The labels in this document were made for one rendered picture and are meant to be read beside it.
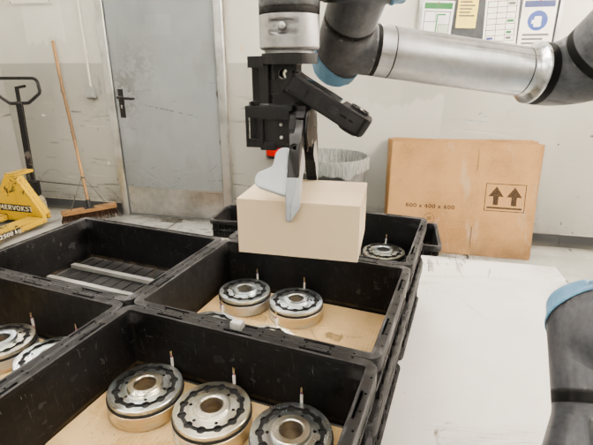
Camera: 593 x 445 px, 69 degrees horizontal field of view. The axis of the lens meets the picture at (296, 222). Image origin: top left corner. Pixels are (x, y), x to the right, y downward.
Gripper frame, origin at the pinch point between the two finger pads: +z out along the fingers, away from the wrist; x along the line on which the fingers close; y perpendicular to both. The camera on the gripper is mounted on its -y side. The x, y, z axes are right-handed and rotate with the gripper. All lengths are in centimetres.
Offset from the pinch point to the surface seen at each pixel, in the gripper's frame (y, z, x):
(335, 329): -3.4, 26.7, -10.7
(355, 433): -9.7, 16.7, 22.3
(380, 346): -11.6, 16.7, 7.0
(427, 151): -35, 39, -269
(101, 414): 25.2, 26.5, 16.8
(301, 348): -1.3, 16.9, 9.4
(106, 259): 57, 26, -29
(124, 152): 221, 51, -283
